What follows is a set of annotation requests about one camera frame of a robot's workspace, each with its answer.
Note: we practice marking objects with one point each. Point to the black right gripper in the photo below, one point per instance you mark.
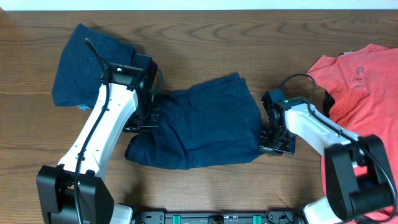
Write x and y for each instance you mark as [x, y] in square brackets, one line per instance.
[264, 144]

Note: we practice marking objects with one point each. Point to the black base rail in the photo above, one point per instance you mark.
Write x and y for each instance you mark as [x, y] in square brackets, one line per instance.
[268, 216]

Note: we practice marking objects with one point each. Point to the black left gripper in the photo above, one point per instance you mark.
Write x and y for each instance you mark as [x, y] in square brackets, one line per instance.
[149, 117]

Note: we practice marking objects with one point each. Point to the red t-shirt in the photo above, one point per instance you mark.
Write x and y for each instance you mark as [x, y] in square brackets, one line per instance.
[363, 85]

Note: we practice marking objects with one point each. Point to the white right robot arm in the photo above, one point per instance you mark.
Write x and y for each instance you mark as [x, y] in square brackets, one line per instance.
[357, 172]

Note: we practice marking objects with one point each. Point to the folded navy shorts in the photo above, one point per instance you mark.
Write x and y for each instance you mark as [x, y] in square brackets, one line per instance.
[78, 77]

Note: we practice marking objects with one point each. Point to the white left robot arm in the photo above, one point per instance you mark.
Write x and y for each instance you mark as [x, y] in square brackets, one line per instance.
[74, 191]

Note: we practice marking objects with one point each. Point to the navy blue shorts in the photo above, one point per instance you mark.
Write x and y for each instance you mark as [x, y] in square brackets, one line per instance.
[212, 123]

